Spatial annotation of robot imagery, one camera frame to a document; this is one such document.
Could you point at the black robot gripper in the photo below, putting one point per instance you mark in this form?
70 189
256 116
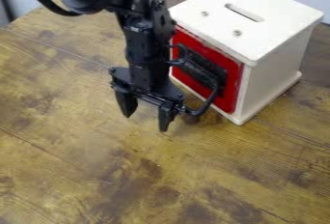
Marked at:
143 80

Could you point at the red drawer with black handle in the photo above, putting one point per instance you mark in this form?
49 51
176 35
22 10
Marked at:
209 67

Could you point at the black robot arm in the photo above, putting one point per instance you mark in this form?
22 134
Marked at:
131 12

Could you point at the white wooden drawer box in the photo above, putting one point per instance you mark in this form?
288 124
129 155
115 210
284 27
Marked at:
257 39

